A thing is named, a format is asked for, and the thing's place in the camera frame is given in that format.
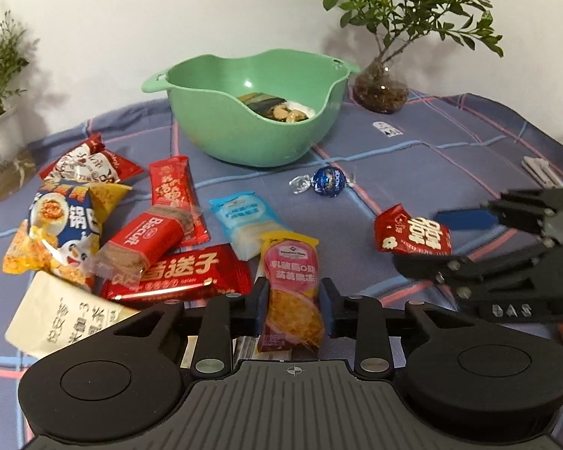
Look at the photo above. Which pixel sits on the blue foil chocolate ball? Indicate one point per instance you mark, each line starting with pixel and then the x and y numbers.
pixel 326 180

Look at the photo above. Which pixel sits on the thin plant in white pot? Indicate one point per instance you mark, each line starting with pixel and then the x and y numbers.
pixel 4 150

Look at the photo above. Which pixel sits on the leafy plant in glass vase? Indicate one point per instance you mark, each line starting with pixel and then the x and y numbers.
pixel 382 89

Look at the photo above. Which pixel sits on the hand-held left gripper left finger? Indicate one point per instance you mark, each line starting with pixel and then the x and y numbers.
pixel 260 301

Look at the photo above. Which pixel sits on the cream tea pouch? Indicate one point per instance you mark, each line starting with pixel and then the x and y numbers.
pixel 56 318

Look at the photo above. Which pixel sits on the light blue snack packet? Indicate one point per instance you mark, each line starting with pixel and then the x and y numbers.
pixel 244 220

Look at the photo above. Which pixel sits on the red packet with white letters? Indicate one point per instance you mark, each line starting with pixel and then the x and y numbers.
pixel 413 234

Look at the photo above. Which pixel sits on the small red biscuit packet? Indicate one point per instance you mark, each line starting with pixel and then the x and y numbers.
pixel 171 180

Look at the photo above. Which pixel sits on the yellow and blue chip bag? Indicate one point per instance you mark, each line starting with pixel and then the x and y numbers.
pixel 61 229

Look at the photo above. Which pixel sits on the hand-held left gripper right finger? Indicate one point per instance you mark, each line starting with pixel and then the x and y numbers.
pixel 326 305

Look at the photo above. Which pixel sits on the red and white snack bag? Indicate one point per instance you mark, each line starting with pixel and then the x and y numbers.
pixel 94 161

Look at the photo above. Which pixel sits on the white cloth label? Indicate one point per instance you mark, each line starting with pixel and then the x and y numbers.
pixel 387 129

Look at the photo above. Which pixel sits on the long red snack packet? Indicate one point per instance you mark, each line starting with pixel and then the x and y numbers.
pixel 183 272

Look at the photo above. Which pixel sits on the red clear-ended biscuit packet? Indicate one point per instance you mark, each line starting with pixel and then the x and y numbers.
pixel 140 241

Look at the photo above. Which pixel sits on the pink pastry packet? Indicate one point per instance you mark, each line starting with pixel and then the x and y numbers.
pixel 291 300

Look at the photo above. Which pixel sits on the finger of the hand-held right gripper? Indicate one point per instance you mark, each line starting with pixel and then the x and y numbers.
pixel 431 267
pixel 464 219

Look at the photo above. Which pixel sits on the white folded paper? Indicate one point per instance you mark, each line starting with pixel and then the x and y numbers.
pixel 542 171

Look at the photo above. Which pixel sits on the green plastic bowl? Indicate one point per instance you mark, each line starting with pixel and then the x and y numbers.
pixel 244 140

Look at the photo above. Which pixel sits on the clear mixed nuts packet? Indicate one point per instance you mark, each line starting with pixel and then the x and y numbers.
pixel 288 115

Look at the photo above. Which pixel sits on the blue plaid tablecloth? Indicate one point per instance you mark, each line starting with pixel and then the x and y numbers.
pixel 403 168

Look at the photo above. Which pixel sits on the white snack packet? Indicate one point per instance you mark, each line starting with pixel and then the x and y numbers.
pixel 307 108

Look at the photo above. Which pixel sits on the black and gold packet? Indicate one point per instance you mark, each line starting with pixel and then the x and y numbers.
pixel 262 103

